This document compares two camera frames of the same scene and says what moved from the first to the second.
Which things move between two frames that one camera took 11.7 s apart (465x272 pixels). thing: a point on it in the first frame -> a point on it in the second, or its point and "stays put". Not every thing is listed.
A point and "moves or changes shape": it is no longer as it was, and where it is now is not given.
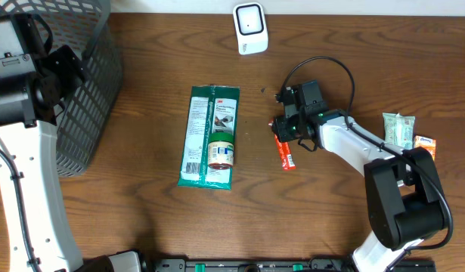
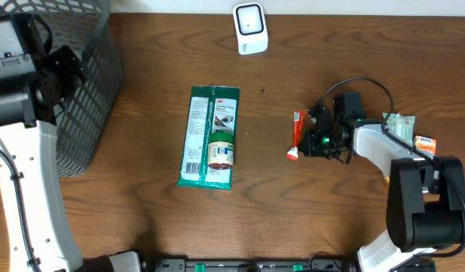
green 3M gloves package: [211, 109] stays put
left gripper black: [64, 69] stays put
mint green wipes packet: [399, 129] stays put
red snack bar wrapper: [285, 153] moves or changes shape
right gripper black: [281, 129] -> [311, 148]
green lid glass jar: [221, 150] stays put
